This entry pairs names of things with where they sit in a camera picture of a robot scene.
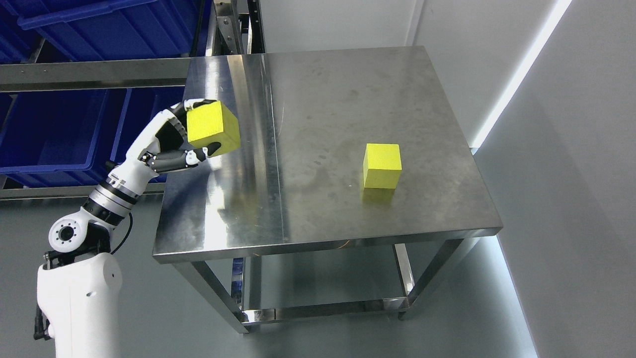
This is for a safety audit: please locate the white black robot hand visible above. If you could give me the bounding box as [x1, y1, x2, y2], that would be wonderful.
[101, 99, 223, 195]

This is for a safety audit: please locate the yellow foam block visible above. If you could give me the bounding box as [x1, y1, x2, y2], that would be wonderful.
[186, 100, 241, 157]
[363, 143, 402, 190]

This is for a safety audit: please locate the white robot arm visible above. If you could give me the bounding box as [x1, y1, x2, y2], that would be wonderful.
[33, 168, 153, 358]

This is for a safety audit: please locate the metal shelf rack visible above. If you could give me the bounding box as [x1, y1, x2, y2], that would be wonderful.
[0, 0, 266, 200]

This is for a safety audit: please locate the blue bin middle left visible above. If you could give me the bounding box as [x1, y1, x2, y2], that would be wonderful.
[0, 87, 184, 187]

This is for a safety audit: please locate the blue bin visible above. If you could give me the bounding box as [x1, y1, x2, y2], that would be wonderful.
[0, 87, 184, 187]
[1, 0, 205, 62]

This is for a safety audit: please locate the blue bin upper left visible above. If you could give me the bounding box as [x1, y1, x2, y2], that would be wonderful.
[1, 0, 205, 62]

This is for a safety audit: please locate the stainless steel table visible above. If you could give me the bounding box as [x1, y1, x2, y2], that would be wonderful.
[153, 47, 503, 334]

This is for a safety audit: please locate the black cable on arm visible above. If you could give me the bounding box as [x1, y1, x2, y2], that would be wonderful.
[110, 213, 134, 255]

